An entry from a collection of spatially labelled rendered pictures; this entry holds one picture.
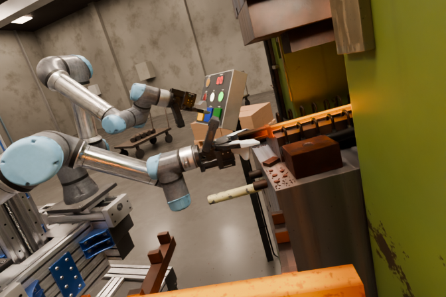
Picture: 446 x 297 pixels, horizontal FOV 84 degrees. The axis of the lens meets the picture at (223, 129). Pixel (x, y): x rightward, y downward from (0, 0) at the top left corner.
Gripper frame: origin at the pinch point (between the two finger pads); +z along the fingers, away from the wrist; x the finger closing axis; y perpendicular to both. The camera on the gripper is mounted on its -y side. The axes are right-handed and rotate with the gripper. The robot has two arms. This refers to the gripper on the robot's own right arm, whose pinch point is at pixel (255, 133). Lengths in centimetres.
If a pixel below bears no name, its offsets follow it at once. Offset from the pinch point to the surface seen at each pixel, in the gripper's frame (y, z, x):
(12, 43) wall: -340, -767, -1053
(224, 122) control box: 1.9, -8.4, -37.6
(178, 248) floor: 100, -68, -92
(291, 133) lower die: 0.7, 9.1, 7.0
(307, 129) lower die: 0.7, 13.8, 7.4
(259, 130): -0.9, 1.1, 1.4
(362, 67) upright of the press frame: -15.4, 18.7, 29.0
